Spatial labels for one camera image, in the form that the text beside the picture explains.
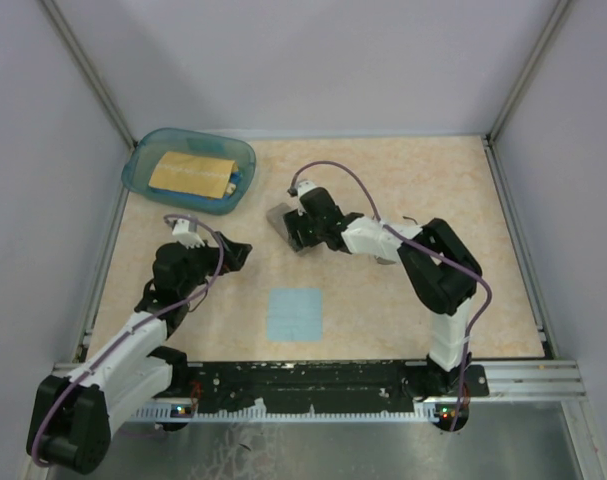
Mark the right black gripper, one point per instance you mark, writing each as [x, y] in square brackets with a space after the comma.
[315, 242]

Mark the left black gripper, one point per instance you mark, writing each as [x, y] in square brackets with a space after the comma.
[235, 254]

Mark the grey glasses case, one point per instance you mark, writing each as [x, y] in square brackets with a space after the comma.
[274, 217]

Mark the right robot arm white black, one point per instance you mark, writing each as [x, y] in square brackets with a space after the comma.
[442, 271]

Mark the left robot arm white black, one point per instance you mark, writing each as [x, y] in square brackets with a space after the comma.
[75, 416]

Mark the light blue cleaning cloth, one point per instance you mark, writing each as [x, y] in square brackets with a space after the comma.
[295, 315]

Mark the teal plastic bin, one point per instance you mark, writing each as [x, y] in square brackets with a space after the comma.
[137, 171]

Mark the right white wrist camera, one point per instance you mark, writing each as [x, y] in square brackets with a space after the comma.
[298, 190]

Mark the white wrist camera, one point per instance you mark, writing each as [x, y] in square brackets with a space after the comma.
[185, 231]
[298, 190]

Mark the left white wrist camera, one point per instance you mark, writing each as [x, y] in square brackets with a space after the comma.
[185, 231]

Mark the metal frame sunglasses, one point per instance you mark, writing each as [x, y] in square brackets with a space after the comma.
[406, 219]

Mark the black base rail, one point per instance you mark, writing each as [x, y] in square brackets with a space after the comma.
[331, 388]

